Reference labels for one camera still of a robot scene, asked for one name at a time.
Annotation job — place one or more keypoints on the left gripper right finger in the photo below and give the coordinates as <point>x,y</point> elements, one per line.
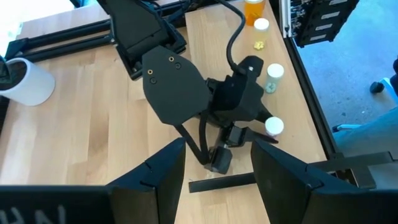
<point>289,193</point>

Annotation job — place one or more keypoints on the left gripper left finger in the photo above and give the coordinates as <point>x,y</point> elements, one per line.
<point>149,193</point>

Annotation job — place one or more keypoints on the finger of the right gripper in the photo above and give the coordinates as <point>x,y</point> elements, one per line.
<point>255,137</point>
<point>262,113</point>

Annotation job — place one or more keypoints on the small pink pill bottle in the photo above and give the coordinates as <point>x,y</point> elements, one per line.
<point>274,125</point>

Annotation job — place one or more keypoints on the small green pill bottle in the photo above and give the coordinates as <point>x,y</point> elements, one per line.
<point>275,71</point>

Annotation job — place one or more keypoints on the small yellow pill bottle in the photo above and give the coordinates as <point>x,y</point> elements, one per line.
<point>261,31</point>

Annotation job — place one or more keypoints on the large orange pill bottle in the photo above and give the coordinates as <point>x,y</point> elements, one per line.
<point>254,14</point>

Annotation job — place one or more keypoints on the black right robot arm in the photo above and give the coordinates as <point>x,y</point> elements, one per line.
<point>174,87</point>

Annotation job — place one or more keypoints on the person's leg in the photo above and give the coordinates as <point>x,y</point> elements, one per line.
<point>373,133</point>

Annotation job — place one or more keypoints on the black equipment rack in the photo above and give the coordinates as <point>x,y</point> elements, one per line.
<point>323,21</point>

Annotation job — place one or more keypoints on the black chair caster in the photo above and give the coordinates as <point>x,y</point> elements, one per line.
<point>377,87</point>

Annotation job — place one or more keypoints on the green plant in white pot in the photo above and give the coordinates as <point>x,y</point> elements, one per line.
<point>34,87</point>

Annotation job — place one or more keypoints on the aluminium frame bar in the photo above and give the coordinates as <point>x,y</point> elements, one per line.
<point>284,18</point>

